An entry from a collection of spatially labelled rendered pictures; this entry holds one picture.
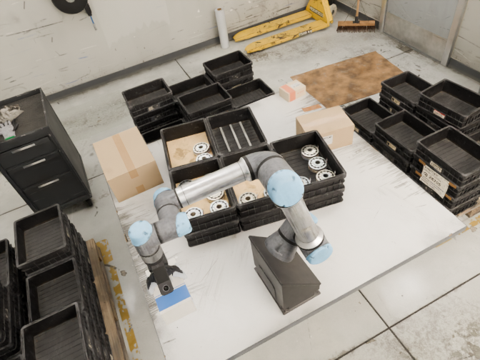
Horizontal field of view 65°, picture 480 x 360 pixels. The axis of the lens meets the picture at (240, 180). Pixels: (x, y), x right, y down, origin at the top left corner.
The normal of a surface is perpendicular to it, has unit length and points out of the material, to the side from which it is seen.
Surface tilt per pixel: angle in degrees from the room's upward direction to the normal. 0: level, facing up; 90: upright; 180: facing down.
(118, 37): 90
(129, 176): 90
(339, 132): 90
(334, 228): 0
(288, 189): 77
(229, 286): 0
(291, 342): 0
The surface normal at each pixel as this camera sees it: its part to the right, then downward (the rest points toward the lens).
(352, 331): -0.12, -0.69
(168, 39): 0.44, 0.62
